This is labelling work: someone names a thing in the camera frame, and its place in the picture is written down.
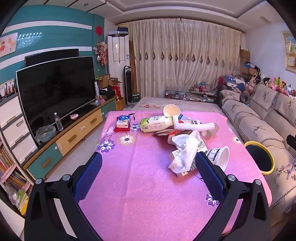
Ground low glass shelf with books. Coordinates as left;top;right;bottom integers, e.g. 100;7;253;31
165;86;219;103

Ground large curved television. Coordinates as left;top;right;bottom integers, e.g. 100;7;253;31
16;56;96;145

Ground framed flower picture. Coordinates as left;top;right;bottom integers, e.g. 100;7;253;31
281;30;296;73

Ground blue white tissue box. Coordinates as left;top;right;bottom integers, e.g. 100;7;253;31
116;115;131;128

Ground white foam sleeve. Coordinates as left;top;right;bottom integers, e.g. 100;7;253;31
174;122;216;131

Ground beige sofa with deer covers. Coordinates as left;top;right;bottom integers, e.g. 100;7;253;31
217;83;296;227

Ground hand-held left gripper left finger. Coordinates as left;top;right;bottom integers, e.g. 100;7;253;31
24;152;103;241

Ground black tower fan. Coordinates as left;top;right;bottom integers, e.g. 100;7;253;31
123;65;135;109

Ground hanging flower ornament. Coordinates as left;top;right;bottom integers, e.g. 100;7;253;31
93;40;109;66

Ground white yogurt cup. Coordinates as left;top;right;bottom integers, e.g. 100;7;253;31
206;146;230;172

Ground blue star plush pillow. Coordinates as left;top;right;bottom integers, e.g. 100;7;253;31
223;75;241;85

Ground open cardboard boxes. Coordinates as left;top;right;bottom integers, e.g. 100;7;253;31
98;74;122;88

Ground clear plastic cup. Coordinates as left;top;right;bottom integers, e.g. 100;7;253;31
202;123;220;141

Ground glass bowl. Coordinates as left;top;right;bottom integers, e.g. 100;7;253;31
35;125;56;143

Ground row of plush toys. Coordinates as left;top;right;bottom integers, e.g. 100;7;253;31
245;73;296;100

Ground bookshelf with books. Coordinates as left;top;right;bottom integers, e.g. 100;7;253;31
0;139;31;216

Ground photo frame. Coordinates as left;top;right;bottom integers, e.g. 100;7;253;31
0;79;15;100

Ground dark red snack wrapper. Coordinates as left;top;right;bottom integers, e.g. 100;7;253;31
153;130;192;138

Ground stacked cardboard boxes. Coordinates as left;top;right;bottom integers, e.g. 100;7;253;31
239;45;251;75

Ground beige black floral tea box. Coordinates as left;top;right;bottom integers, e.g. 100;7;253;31
168;138;208;178

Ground white standing air conditioner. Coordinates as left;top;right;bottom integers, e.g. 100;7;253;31
107;34;130;102

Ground teal yellow television cabinet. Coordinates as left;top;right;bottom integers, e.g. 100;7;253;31
22;96;117;181

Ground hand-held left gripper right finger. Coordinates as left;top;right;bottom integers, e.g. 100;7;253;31
195;152;271;241

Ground white paper cup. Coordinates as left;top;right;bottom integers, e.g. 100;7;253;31
163;104;181;117

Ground clear water bottle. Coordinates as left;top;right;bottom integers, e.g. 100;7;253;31
54;112;63;131

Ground white plastic drawer unit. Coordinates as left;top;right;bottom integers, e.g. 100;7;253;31
0;93;38;166

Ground yellow rimmed black trash bin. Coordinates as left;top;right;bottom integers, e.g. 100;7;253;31
244;141;275;177

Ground pink floral tablecloth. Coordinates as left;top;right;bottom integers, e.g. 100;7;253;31
59;111;272;241

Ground white paper towel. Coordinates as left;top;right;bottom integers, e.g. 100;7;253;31
168;130;202;174

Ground cartoon wall poster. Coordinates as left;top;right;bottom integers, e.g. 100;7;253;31
0;32;18;57

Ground green label plastic bottle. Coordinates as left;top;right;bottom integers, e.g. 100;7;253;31
140;115;179;133

